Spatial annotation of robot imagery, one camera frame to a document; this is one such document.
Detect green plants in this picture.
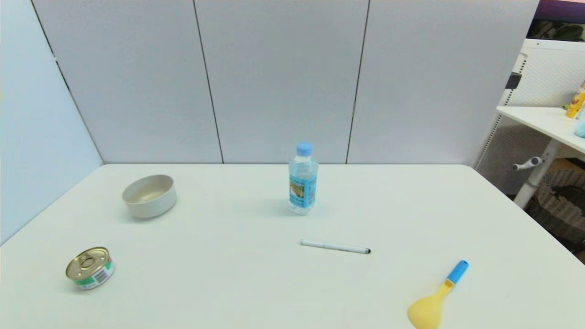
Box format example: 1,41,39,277
526,18,585,42

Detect yellow drink bottle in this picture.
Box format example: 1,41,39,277
565,81,585,119

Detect clear soda water bottle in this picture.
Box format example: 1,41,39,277
288,142,319,215

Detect white side table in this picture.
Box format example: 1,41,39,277
496,105,585,210

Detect yellow spoon with blue handle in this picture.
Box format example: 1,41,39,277
407,260,470,329

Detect white crank handle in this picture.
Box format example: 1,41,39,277
512,156,543,172

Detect white ceramic bowl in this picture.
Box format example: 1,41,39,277
122,174,178,219

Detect tin can with gold lid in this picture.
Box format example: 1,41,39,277
65,247,116,291

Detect white pegboard panel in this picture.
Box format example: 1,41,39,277
473,39,585,195

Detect woven wicker basket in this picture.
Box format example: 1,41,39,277
526,169,585,245

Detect white pen with black tip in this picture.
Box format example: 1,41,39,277
300,239,372,255

